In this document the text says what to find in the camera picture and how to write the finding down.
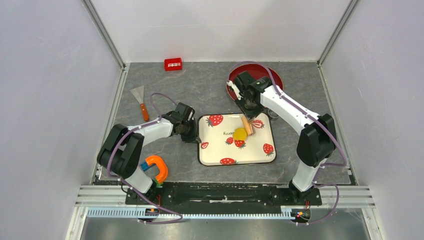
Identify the wooden dough roller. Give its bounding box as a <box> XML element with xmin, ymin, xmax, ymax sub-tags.
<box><xmin>241</xmin><ymin>115</ymin><xmax>254</xmax><ymax>136</ymax></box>

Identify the yellow dough piece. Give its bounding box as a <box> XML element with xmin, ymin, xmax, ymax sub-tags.
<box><xmin>232</xmin><ymin>127</ymin><xmax>248</xmax><ymax>141</ymax></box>

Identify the white strawberry tray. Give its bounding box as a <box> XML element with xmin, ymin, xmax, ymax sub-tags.
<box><xmin>198</xmin><ymin>113</ymin><xmax>277</xmax><ymax>166</ymax></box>

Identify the metal ring cutter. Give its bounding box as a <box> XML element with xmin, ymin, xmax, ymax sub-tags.
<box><xmin>267</xmin><ymin>109</ymin><xmax>279</xmax><ymax>119</ymax></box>

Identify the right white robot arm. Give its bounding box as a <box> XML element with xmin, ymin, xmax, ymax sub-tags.
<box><xmin>226</xmin><ymin>71</ymin><xmax>337</xmax><ymax>204</ymax></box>

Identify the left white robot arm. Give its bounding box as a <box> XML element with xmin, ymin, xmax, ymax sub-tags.
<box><xmin>96</xmin><ymin>102</ymin><xmax>201</xmax><ymax>204</ymax></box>

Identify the orange horseshoe magnet toy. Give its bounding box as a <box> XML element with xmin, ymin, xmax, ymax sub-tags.
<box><xmin>140</xmin><ymin>155</ymin><xmax>169</xmax><ymax>189</ymax></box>

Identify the red toy brick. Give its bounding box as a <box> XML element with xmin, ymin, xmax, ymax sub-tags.
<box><xmin>163</xmin><ymin>57</ymin><xmax>183</xmax><ymax>72</ymax></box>

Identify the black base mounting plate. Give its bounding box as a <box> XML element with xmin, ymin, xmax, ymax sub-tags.
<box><xmin>125</xmin><ymin>182</ymin><xmax>322</xmax><ymax>215</ymax></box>

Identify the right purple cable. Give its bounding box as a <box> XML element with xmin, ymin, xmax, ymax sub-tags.
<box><xmin>226</xmin><ymin>61</ymin><xmax>348</xmax><ymax>227</ymax></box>

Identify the orange handled metal scraper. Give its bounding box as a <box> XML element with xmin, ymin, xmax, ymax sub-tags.
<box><xmin>130</xmin><ymin>85</ymin><xmax>150</xmax><ymax>122</ymax></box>

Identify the aluminium frame rail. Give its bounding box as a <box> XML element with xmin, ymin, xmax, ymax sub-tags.
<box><xmin>75</xmin><ymin>182</ymin><xmax>376</xmax><ymax>220</ymax></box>

